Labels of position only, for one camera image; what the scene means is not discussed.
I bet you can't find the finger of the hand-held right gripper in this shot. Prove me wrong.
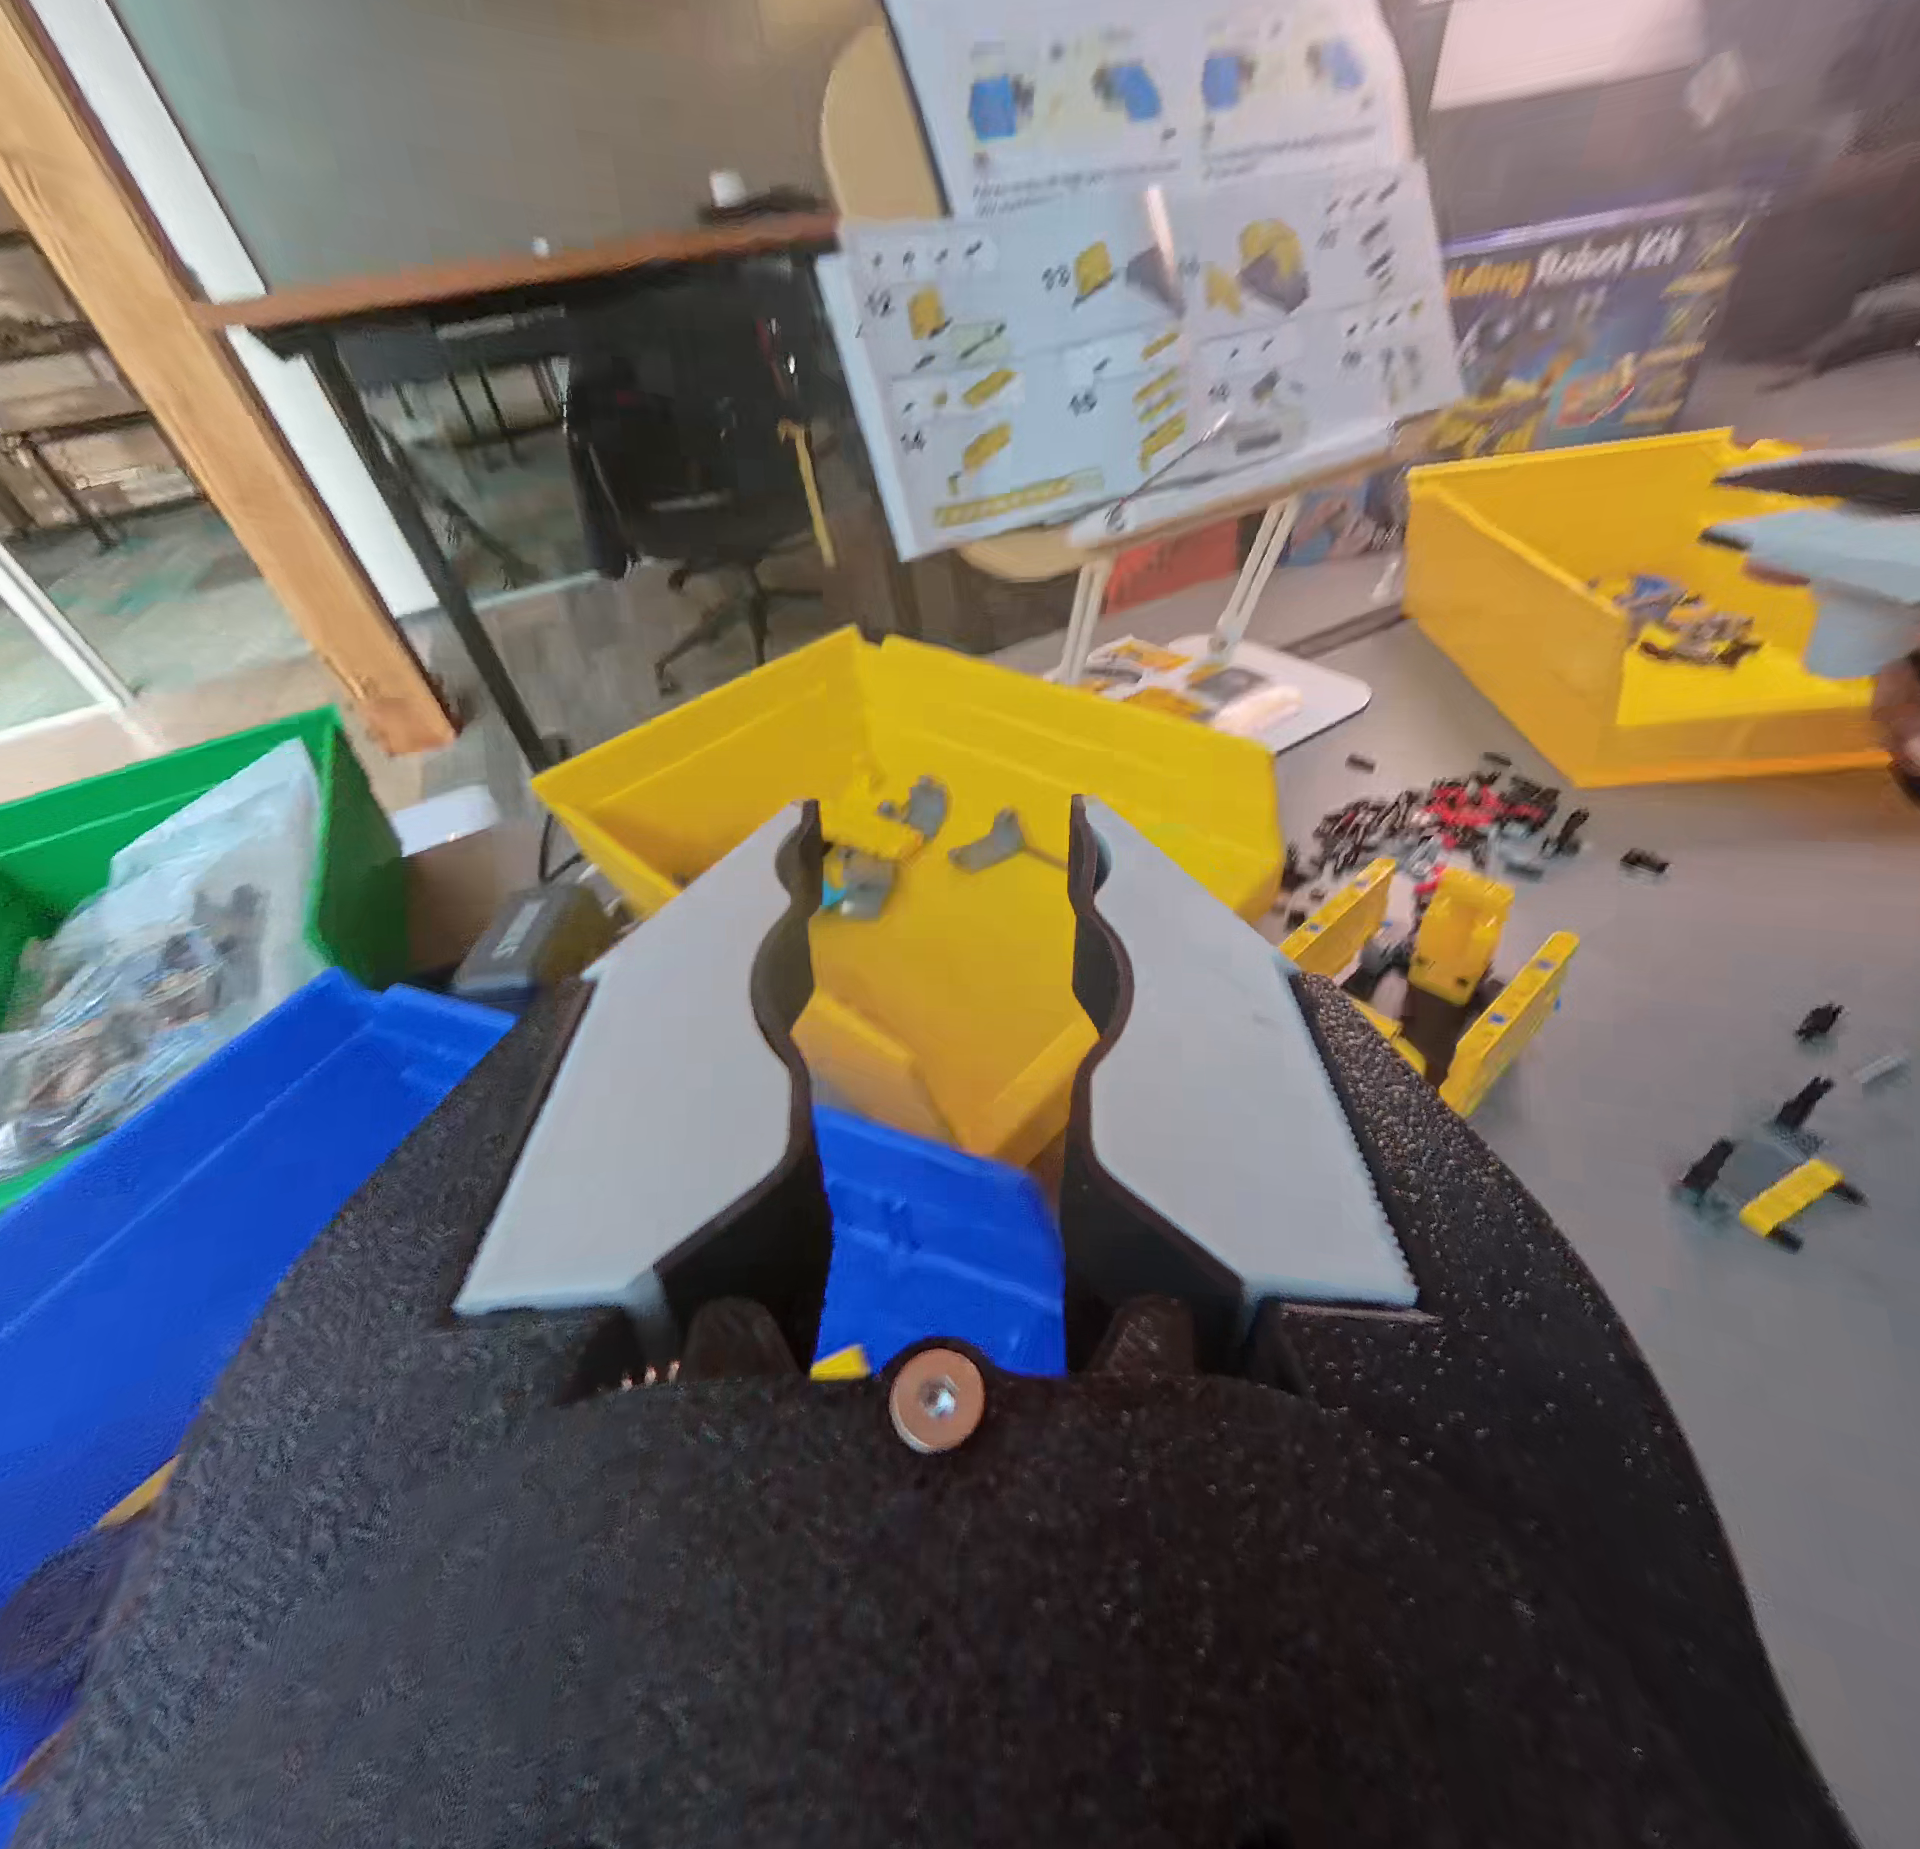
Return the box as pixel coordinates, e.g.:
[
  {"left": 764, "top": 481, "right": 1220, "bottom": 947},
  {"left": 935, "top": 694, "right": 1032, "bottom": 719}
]
[
  {"left": 1714, "top": 450, "right": 1920, "bottom": 510},
  {"left": 1702, "top": 506, "right": 1920, "bottom": 606}
]

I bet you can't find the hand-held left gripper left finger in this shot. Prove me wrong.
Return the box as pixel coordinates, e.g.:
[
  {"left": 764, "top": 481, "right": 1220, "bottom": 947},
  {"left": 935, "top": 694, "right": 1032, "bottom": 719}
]
[{"left": 457, "top": 797, "right": 836, "bottom": 1375}]

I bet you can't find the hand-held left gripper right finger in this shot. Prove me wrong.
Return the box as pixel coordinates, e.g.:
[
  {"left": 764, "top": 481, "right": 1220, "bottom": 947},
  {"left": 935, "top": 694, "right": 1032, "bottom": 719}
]
[{"left": 1058, "top": 794, "right": 1420, "bottom": 1375}]

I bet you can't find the heap of grey yellow lego parts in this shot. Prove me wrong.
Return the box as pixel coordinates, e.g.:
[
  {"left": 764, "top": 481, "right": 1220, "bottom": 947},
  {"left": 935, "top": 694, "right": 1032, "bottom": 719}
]
[{"left": 1586, "top": 574, "right": 1764, "bottom": 671}]

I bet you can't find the yellow black lego model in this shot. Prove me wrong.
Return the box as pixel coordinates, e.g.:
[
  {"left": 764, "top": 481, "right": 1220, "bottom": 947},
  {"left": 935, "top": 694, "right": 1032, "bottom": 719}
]
[{"left": 1276, "top": 859, "right": 1585, "bottom": 1125}]

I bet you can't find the yellow plastic bin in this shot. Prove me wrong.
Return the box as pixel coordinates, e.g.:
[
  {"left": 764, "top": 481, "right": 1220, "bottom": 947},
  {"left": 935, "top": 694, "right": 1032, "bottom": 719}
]
[
  {"left": 1401, "top": 430, "right": 1903, "bottom": 794},
  {"left": 529, "top": 620, "right": 1286, "bottom": 1169}
]

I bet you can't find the pile of small lego pins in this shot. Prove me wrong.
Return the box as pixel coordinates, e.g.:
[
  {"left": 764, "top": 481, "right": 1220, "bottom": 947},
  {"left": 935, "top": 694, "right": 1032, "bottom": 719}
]
[{"left": 1286, "top": 752, "right": 1673, "bottom": 896}]

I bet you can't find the blue plastic bin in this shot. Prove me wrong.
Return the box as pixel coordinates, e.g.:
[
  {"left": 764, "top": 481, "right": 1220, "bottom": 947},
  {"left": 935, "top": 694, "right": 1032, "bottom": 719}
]
[{"left": 0, "top": 965, "right": 1069, "bottom": 1790}]

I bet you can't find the green plastic bin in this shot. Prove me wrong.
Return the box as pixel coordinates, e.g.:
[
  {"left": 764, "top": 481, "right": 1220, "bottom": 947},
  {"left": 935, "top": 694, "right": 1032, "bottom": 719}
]
[{"left": 0, "top": 709, "right": 411, "bottom": 1204}]

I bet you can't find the grey yellow lego subassembly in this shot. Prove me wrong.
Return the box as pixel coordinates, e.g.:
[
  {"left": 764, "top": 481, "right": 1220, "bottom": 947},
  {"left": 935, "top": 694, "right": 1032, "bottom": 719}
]
[{"left": 1673, "top": 1076, "right": 1868, "bottom": 1254}]

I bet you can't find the black power adapter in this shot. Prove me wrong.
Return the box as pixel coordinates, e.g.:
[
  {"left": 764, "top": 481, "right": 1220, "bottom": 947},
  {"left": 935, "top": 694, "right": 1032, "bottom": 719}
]
[{"left": 450, "top": 883, "right": 613, "bottom": 998}]

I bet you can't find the blue toy kit box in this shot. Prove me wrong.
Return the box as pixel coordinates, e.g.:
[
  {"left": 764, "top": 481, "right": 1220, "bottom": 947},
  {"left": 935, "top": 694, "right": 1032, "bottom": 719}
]
[{"left": 1314, "top": 191, "right": 1759, "bottom": 559}]

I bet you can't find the folded leaflet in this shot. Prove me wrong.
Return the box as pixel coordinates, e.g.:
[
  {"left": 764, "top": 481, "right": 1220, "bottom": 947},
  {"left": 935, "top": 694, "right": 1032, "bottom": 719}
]
[{"left": 1090, "top": 638, "right": 1295, "bottom": 728}]

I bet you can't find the heap of plastic bags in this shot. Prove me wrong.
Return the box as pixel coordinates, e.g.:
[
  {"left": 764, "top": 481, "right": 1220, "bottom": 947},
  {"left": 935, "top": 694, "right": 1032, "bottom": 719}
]
[{"left": 0, "top": 741, "right": 322, "bottom": 1175}]

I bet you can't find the orange toolbox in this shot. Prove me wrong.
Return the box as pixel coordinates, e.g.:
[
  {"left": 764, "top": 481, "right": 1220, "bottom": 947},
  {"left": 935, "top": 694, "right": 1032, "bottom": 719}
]
[{"left": 1105, "top": 520, "right": 1247, "bottom": 620}]

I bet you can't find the black office chair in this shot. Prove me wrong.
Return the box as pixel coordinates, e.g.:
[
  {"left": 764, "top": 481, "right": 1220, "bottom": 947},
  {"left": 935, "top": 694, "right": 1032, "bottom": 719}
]
[{"left": 566, "top": 282, "right": 815, "bottom": 694}]

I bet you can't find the instruction booklet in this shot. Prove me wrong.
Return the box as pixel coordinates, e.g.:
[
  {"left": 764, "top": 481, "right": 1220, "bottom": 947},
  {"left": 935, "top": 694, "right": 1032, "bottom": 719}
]
[{"left": 815, "top": 0, "right": 1463, "bottom": 559}]

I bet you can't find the brown wooden desk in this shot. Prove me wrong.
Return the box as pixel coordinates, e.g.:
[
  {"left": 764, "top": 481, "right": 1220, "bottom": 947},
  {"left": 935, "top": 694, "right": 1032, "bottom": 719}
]
[{"left": 196, "top": 209, "right": 840, "bottom": 773}]

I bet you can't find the white wooden book stand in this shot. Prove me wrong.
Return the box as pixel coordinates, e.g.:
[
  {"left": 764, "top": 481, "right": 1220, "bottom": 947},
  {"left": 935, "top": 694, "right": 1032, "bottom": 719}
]
[{"left": 815, "top": 23, "right": 1377, "bottom": 761}]

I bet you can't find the yellow strap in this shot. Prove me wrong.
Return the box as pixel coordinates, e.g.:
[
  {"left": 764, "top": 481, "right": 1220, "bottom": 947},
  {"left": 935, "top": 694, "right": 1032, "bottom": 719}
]
[{"left": 781, "top": 414, "right": 836, "bottom": 574}]

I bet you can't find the wooden support post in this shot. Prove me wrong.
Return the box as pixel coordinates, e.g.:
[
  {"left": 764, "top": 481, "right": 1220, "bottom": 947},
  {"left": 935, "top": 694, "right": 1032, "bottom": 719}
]
[{"left": 0, "top": 0, "right": 458, "bottom": 761}]

